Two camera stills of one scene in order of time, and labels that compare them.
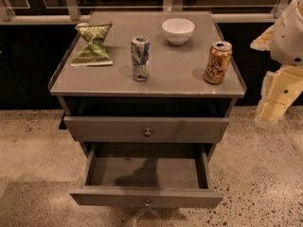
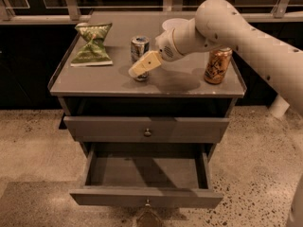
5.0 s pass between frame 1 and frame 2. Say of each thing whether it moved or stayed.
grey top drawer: stayed
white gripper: moved
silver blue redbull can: stayed
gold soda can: stayed
